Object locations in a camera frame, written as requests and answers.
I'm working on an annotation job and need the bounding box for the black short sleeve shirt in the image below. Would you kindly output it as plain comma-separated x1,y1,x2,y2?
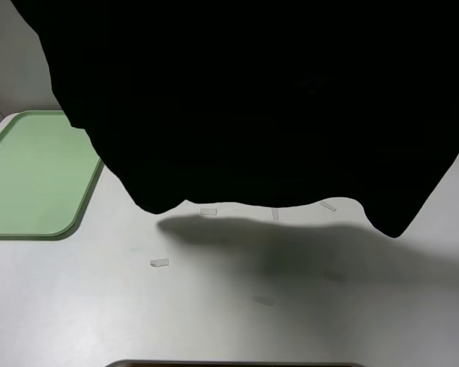
14,1,459,238

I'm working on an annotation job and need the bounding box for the green plastic tray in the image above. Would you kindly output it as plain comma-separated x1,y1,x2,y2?
0,111,103,240

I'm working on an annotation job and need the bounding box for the clear tape middle left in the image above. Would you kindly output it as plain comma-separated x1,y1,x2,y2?
200,208,217,216

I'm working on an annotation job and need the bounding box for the clear tape front left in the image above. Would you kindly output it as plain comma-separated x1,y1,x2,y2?
150,258,169,268

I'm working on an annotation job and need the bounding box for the clear tape front centre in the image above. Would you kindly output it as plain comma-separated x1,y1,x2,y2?
252,295,275,307

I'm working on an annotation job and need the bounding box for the clear tape front right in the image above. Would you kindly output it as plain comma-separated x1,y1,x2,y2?
324,271,347,282

